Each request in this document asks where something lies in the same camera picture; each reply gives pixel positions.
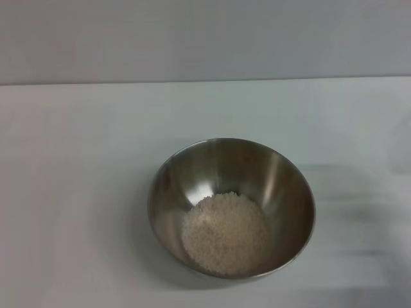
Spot stainless steel bowl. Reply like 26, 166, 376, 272
146, 137, 317, 280

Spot white rice grains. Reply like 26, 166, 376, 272
181, 191, 273, 275

